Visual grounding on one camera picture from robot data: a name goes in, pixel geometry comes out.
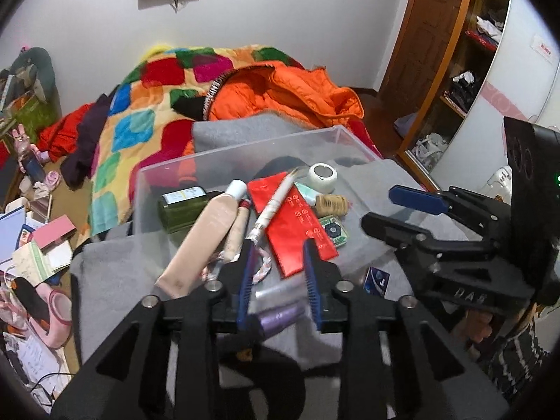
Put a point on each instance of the person's right forearm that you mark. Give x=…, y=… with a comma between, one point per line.
x=520, y=358

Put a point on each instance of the blue notebook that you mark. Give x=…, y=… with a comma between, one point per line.
x=11, y=232

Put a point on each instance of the red box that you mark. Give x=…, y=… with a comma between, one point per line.
x=3, y=151

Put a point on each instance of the green glass bottle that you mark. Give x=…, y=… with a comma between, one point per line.
x=175, y=216

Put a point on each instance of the clear plastic box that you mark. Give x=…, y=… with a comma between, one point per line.
x=166, y=179

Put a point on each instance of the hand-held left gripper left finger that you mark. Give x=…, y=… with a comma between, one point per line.
x=246, y=284

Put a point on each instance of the green patterned small box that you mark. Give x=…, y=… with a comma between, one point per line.
x=334, y=229

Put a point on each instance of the wooden shelf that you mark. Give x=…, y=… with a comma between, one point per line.
x=463, y=8

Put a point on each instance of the white patterned pen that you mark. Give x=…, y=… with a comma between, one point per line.
x=271, y=210

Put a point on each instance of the small pink shoes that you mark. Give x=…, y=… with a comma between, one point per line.
x=47, y=181

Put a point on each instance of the black insole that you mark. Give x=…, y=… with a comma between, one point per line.
x=26, y=293

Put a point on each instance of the large beige cosmetic tube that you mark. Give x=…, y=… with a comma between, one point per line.
x=197, y=245

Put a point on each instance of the orange puffer jacket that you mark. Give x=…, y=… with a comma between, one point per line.
x=306, y=96

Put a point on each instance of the red wardrobe sticker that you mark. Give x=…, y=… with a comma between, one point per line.
x=544, y=47

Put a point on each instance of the purple tube with black cap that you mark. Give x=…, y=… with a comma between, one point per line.
x=280, y=317

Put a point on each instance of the person's right hand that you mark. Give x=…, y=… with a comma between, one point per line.
x=479, y=326

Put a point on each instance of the white wardrobe sliding door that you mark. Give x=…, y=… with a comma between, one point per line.
x=516, y=74

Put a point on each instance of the brown wooden door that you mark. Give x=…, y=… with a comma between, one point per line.
x=428, y=22

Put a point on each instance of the brown twine spool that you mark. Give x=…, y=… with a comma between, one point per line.
x=332, y=204

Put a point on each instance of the white plastic appliance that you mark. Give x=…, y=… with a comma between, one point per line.
x=496, y=186

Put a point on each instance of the colourful patchwork quilt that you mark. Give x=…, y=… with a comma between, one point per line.
x=131, y=127

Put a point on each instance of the blue card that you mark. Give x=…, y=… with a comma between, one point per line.
x=377, y=281

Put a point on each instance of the grey white shoe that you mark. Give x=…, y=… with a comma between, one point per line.
x=431, y=151

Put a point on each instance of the red cloth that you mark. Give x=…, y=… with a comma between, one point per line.
x=65, y=131

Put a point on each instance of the white papers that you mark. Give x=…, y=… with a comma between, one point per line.
x=35, y=358

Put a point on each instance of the lavender cloth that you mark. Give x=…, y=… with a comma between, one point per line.
x=406, y=124

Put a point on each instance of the pink bunny toy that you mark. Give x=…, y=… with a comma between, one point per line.
x=22, y=140

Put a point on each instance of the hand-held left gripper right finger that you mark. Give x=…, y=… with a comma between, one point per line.
x=313, y=284

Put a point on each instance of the dark folded clothes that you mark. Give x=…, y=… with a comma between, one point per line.
x=463, y=92

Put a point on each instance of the pink book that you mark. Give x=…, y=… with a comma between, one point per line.
x=52, y=229

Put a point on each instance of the green white booklet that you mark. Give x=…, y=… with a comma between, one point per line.
x=35, y=262

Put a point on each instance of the white cloth on shelf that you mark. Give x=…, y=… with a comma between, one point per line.
x=489, y=28

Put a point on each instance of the clear plastic tube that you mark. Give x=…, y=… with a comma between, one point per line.
x=280, y=289

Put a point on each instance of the red envelope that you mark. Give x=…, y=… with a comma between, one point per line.
x=297, y=223

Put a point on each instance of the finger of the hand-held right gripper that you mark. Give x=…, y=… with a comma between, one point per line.
x=393, y=232
x=415, y=199

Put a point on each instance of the dark purple cloth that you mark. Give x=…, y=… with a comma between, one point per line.
x=87, y=140

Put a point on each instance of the white tape roll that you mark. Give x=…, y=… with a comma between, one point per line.
x=313, y=181

